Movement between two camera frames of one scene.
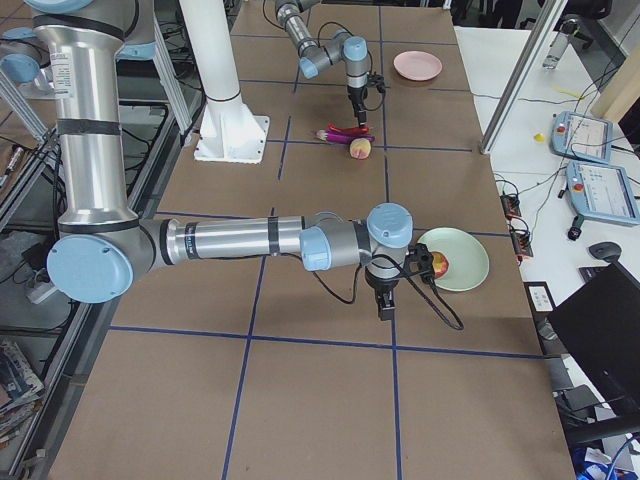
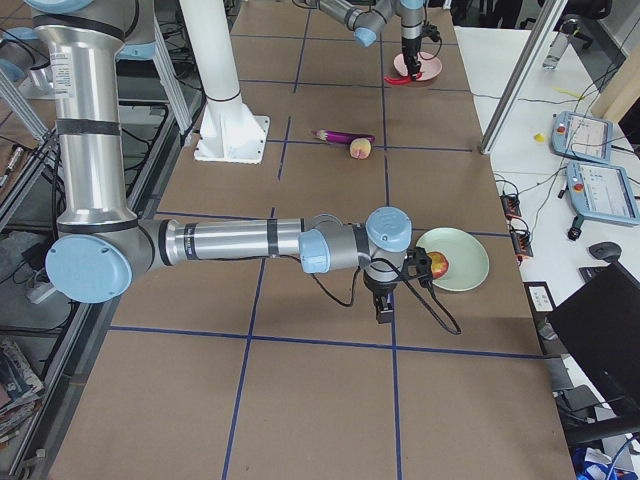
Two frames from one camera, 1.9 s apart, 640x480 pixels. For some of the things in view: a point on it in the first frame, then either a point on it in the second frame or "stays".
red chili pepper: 353,130 → 401,80
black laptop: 598,331 stays
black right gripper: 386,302 stays
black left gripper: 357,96 → 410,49
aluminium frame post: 532,53 stays
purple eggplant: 341,138 stays
